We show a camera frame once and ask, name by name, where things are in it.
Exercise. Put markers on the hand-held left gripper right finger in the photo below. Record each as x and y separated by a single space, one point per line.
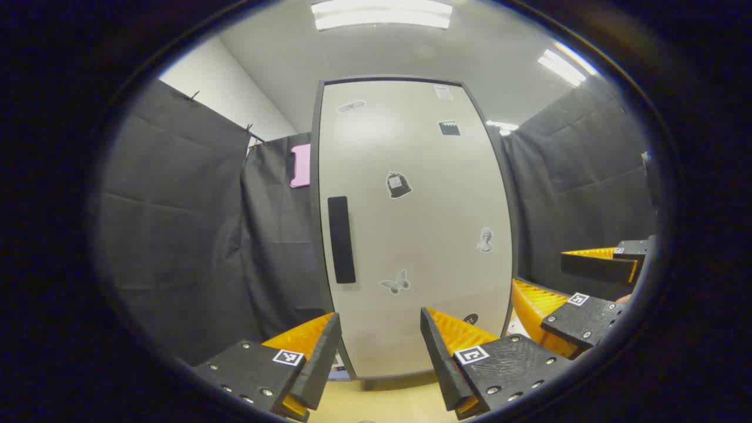
437 364

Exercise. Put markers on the long ceiling light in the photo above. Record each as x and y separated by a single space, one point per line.
564 64

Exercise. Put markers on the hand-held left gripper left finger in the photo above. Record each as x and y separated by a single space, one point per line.
320 364

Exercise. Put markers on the printed booklet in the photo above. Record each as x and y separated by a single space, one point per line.
339 367

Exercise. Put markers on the small ceiling light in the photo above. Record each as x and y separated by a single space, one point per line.
502 126

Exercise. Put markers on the dark grey cabinet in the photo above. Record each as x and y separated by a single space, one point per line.
315 235

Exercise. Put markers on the large ceiling light panel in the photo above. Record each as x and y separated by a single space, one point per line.
382 14

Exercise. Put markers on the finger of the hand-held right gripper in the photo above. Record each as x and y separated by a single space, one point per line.
593 267
581 323

